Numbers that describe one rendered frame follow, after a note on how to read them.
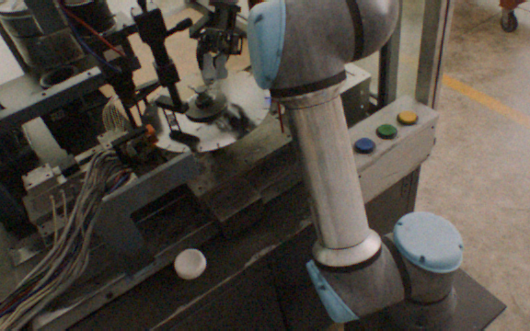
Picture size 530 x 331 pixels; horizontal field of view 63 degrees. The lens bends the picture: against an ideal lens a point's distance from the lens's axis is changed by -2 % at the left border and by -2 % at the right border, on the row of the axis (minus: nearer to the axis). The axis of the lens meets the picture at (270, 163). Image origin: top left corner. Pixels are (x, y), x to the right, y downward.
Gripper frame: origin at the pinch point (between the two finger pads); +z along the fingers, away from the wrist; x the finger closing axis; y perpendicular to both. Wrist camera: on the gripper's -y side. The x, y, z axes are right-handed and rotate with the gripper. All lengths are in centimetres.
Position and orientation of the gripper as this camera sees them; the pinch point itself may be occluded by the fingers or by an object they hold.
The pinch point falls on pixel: (209, 84)
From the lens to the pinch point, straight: 113.6
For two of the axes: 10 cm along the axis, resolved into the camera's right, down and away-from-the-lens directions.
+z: -1.5, 9.4, 3.1
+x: 7.8, -0.8, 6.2
